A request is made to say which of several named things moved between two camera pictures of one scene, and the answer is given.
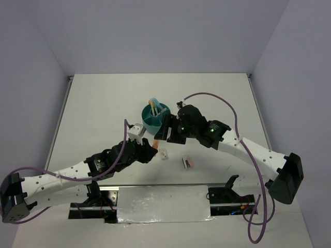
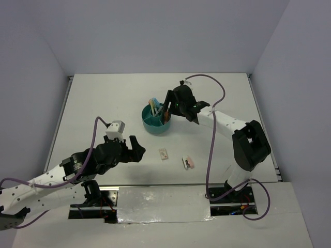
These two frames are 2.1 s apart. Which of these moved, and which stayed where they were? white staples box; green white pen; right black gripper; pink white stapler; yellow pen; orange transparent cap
Moved: orange transparent cap; right black gripper
Stayed: green white pen; yellow pen; pink white stapler; white staples box
